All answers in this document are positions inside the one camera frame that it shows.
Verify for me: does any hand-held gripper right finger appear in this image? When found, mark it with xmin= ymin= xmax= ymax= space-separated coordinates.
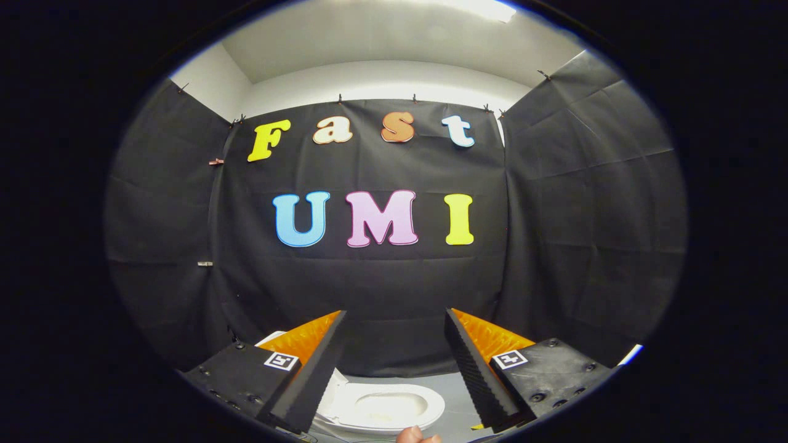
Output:
xmin=444 ymin=308 xmax=616 ymax=431

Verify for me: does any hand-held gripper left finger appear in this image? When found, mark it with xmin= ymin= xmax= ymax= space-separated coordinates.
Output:
xmin=182 ymin=311 xmax=347 ymax=435

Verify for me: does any white toilet lid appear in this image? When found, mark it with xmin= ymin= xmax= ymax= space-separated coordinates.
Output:
xmin=315 ymin=368 xmax=350 ymax=422

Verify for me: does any white toilet seat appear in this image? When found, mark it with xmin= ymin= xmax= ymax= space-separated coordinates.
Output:
xmin=320 ymin=383 xmax=446 ymax=435

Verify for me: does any white ceramic toilet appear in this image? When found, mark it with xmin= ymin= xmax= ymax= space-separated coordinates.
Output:
xmin=254 ymin=330 xmax=446 ymax=436

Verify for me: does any black backdrop cloth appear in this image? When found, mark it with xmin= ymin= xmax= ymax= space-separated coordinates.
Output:
xmin=105 ymin=49 xmax=687 ymax=377

